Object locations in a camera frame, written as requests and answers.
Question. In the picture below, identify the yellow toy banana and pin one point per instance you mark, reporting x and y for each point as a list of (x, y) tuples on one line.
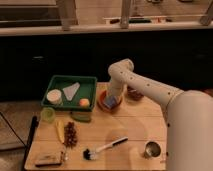
[(60, 130)]

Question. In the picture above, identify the brown rectangular block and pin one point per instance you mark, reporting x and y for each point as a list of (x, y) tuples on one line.
[(51, 159)]

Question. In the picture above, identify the green plastic tray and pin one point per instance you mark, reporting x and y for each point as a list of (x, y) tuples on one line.
[(86, 90)]

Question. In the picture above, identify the red bowl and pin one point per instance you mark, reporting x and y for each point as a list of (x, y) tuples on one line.
[(100, 102)]

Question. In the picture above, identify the silver metal cup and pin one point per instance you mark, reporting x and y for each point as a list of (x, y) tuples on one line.
[(152, 149)]

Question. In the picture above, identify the white triangular cloth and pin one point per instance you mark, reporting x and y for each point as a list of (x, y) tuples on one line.
[(70, 91)]

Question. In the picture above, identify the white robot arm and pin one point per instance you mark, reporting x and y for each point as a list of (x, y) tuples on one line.
[(188, 116)]

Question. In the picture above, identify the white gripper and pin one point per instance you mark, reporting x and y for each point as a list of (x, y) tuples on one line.
[(115, 88)]

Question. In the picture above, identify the toy grape bunch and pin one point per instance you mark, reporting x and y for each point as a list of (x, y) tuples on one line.
[(70, 135)]

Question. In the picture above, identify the orange toy fruit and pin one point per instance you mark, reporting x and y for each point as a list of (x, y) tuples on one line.
[(84, 102)]

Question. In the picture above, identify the green toy vegetable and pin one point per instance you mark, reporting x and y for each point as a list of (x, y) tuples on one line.
[(80, 117)]

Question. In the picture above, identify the dark brown bowl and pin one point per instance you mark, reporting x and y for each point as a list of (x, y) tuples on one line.
[(134, 94)]

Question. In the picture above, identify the green plastic cup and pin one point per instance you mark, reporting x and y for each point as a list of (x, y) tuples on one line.
[(48, 114)]

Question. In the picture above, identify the blue sponge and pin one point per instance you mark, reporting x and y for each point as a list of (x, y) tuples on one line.
[(110, 102)]

